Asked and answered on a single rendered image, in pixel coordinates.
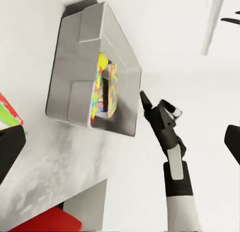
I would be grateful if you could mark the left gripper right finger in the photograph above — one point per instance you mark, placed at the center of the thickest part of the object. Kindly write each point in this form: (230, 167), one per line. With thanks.
(232, 141)

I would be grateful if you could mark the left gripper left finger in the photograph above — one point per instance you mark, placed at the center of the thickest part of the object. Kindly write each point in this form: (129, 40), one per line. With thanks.
(12, 141)

